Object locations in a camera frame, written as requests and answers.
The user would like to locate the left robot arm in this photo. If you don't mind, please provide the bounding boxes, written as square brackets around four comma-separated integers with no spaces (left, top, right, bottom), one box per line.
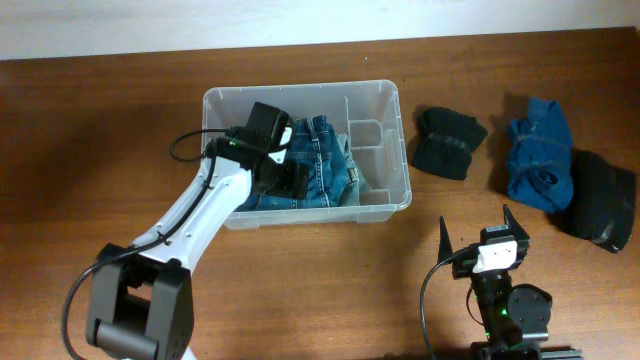
[85,102,309,359]

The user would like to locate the small black taped cloth roll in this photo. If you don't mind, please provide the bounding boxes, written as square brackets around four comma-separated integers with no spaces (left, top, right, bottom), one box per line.
[412,107,488,181]

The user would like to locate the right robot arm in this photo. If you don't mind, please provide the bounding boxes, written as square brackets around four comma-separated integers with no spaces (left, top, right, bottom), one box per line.
[438,206,552,359]

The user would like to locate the dark blue jeans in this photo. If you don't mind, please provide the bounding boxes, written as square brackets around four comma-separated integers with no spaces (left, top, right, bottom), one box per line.
[237,115,348,212]

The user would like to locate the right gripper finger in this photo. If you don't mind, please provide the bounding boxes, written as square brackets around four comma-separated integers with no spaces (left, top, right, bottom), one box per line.
[503,204,530,242]
[438,216,453,264]

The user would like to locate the large black taped cloth bundle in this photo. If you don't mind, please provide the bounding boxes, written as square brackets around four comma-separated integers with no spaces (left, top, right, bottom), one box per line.
[561,150,637,253]

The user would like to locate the light blue jeans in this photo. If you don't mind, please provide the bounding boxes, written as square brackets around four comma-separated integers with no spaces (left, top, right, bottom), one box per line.
[337,133,371,206]

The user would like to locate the black aluminium rail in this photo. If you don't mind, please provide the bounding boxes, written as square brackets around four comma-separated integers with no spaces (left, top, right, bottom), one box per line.
[469,342,585,360]

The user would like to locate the blue taped sweater bundle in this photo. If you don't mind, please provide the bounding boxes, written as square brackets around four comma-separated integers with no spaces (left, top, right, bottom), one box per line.
[506,98,574,214]

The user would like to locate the clear plastic storage bin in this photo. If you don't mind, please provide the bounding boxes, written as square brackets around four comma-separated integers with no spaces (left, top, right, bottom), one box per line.
[202,80,412,230]

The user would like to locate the right black camera cable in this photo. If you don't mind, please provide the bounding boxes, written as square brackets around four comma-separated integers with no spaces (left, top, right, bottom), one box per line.
[419,247,484,360]

